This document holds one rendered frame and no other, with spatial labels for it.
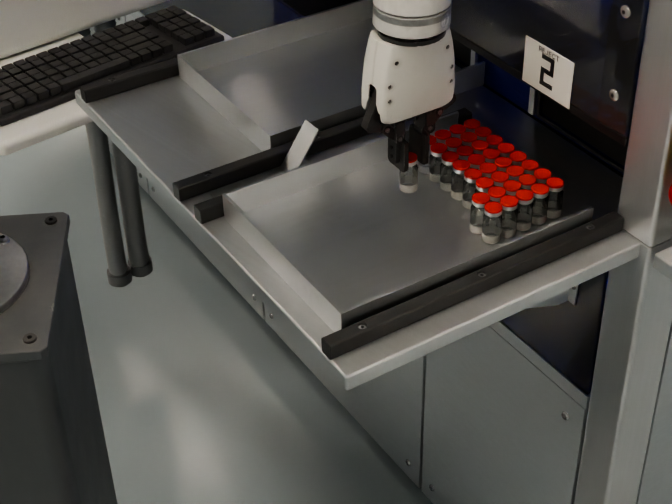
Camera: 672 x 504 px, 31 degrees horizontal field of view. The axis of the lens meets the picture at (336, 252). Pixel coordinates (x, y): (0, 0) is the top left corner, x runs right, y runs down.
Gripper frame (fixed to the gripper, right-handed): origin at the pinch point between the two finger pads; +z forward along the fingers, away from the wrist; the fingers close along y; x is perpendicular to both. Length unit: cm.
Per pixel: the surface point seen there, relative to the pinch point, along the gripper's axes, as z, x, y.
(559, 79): -6.0, 5.2, -17.5
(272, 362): 96, -71, -17
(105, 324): 96, -102, 8
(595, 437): 41.3, 18.8, -17.8
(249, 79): 7.9, -37.2, 1.1
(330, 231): 7.9, -0.3, 10.6
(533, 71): -4.9, 0.7, -17.4
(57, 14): 11, -79, 14
